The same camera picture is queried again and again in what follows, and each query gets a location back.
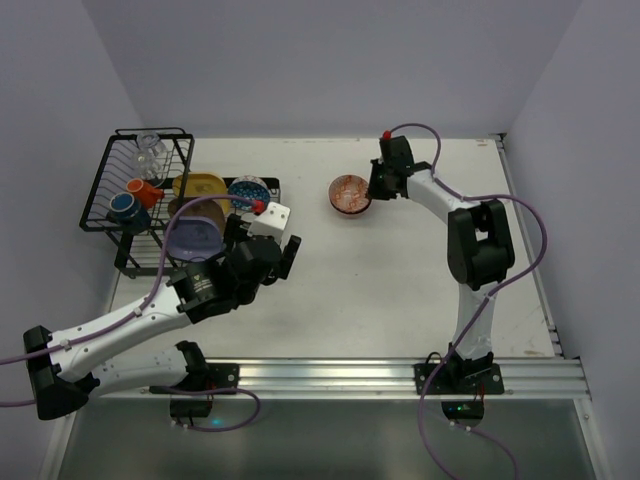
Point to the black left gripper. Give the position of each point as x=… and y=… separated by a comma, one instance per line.
x=289, y=256

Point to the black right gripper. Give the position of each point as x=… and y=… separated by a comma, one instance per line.
x=379, y=180

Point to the red-inside blue-outside bowl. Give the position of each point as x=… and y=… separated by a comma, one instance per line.
x=348, y=195

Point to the blue triangle pattern bowl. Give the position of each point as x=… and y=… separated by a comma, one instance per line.
x=251, y=188

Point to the purple plastic plate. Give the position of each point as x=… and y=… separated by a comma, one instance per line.
x=194, y=238

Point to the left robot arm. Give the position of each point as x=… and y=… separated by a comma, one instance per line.
x=69, y=367

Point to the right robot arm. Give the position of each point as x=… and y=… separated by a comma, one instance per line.
x=479, y=247

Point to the brown plastic plate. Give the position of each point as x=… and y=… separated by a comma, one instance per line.
x=207, y=209

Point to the yellow plastic plate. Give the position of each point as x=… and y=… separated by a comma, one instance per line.
x=195, y=185

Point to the orange mug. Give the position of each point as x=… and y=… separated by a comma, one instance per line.
x=143, y=191

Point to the clear drinking glass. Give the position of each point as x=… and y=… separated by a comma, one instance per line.
x=150, y=142
x=148, y=167

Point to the blue mug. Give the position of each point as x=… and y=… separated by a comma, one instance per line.
x=126, y=210

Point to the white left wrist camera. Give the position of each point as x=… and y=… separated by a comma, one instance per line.
x=271, y=223

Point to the black wire dish rack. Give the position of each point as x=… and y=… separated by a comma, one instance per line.
x=157, y=211

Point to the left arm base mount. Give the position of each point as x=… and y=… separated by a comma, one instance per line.
x=221, y=377

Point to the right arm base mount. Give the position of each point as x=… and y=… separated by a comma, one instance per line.
x=475, y=379

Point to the aluminium table rail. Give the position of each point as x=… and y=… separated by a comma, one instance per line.
x=334, y=378

